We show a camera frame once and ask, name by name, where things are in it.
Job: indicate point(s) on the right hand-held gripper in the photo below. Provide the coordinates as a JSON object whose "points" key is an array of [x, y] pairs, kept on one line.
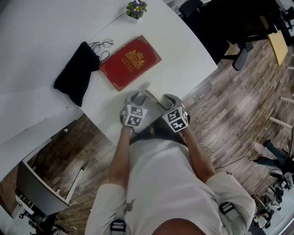
{"points": [[176, 119]]}

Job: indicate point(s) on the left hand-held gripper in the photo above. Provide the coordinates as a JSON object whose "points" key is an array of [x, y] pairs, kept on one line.
{"points": [[134, 115]]}

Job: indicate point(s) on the white rectangular case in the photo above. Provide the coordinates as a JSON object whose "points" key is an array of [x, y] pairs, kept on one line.
{"points": [[145, 86]]}

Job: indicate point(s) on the person's left forearm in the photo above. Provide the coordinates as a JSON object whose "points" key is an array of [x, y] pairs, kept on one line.
{"points": [[118, 156]]}

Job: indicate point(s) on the person's right forearm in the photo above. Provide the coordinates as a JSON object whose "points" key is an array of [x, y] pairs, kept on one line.
{"points": [[199, 156]]}

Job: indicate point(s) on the person's dark trouser legs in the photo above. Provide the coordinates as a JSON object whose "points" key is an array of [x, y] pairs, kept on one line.
{"points": [[163, 130]]}

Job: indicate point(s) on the person's left white shoe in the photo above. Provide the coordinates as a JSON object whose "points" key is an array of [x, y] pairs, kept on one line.
{"points": [[151, 130]]}

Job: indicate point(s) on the red hardcover book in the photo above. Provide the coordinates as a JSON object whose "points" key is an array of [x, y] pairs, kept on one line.
{"points": [[128, 64]]}

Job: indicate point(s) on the white table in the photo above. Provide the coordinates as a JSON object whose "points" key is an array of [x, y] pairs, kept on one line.
{"points": [[181, 52]]}

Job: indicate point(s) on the black cloth pouch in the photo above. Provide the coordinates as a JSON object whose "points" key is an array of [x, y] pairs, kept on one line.
{"points": [[73, 75]]}

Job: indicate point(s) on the crumpled white paper scrap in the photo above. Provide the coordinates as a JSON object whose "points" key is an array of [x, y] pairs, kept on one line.
{"points": [[66, 129]]}

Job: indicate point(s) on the person's white shirt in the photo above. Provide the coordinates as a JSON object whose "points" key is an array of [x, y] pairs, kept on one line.
{"points": [[160, 183]]}

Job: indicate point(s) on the black mesh office chair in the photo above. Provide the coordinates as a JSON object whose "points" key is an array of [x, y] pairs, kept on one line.
{"points": [[218, 29]]}

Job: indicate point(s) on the small potted plant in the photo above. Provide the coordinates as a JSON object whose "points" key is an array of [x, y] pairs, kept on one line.
{"points": [[135, 9]]}

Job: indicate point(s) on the white-legged desk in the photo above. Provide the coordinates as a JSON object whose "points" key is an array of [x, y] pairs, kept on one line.
{"points": [[279, 120]]}

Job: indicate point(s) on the yellow desk with black base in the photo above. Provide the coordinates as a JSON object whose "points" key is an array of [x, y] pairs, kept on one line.
{"points": [[278, 46]]}

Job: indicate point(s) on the white shelf unit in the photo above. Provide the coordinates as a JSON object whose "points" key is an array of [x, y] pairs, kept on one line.
{"points": [[23, 202]]}

